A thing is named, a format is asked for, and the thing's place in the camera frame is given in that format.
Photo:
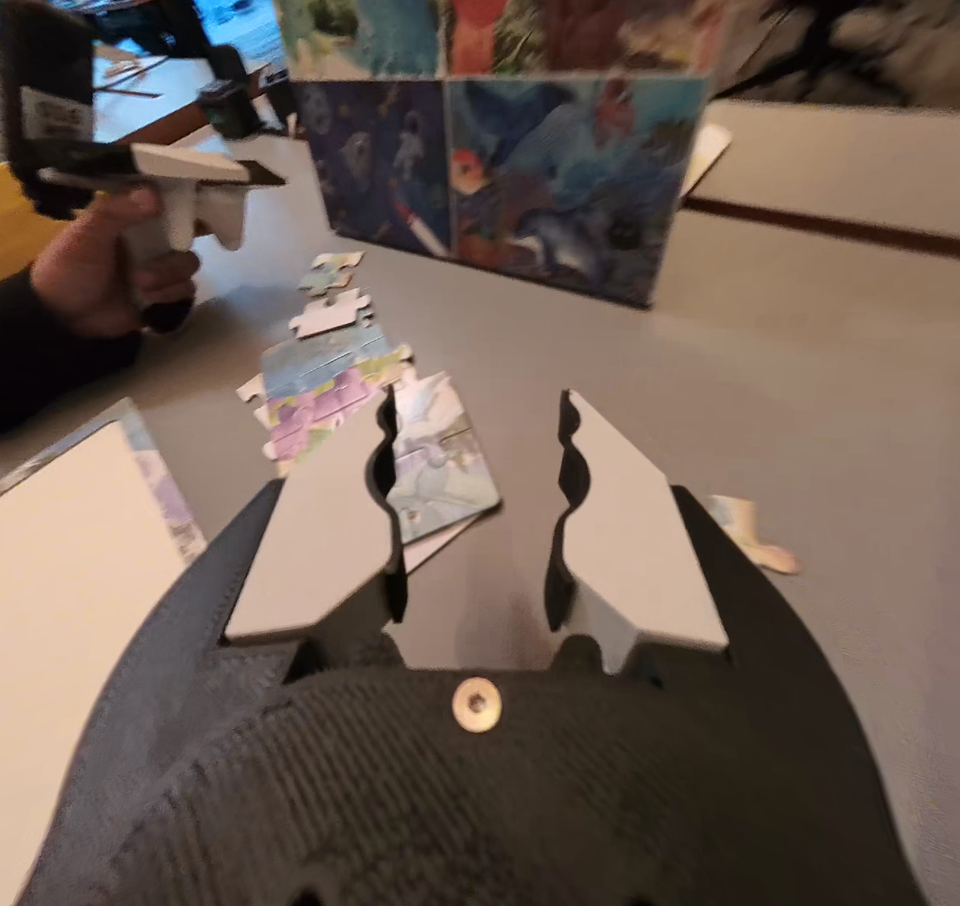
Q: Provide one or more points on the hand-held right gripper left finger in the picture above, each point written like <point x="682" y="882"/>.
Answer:
<point x="322" y="546"/>

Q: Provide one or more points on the black pole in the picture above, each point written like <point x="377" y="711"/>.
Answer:
<point x="176" y="6"/>

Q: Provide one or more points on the pale tan puzzle piece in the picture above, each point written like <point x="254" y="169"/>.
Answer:
<point x="757" y="539"/>

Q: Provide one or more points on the neighbouring grey table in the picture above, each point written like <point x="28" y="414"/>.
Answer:
<point x="165" y="104"/>

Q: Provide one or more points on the pale green puzzle piece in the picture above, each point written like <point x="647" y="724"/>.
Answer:
<point x="330" y="272"/>

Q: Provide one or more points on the blue yellow puzzle section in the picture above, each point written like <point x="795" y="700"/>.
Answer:
<point x="330" y="366"/>

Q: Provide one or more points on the black charger green display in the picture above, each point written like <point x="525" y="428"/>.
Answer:
<point x="229" y="111"/>

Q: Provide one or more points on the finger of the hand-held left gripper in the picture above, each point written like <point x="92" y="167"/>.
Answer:
<point x="187" y="162"/>

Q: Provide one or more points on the sky blue puzzle section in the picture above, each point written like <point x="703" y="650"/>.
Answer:
<point x="442" y="456"/>

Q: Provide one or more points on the person's left hand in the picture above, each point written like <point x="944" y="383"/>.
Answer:
<point x="82" y="276"/>

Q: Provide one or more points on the white stand base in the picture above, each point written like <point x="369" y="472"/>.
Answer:
<point x="709" y="153"/>

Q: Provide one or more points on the purple dinosaur puzzle section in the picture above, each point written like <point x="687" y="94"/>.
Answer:
<point x="315" y="419"/>

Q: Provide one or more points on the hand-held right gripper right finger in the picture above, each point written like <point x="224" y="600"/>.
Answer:
<point x="637" y="546"/>

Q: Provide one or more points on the illustrated puzzle box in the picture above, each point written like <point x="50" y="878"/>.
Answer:
<point x="525" y="171"/>

